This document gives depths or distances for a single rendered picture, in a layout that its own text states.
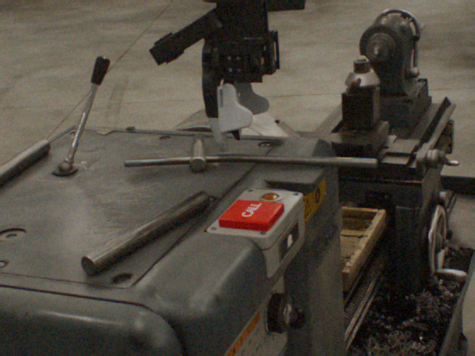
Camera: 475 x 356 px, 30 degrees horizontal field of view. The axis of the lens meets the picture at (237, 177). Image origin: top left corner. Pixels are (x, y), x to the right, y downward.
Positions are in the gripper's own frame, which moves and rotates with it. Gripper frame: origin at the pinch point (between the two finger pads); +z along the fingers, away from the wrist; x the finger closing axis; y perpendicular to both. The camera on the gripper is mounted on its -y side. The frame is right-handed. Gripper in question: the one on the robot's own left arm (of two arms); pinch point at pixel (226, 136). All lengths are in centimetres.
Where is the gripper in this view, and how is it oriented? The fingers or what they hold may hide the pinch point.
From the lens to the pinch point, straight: 122.5
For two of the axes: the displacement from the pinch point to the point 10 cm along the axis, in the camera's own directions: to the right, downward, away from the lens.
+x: 3.7, -3.6, 8.6
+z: 0.8, 9.3, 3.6
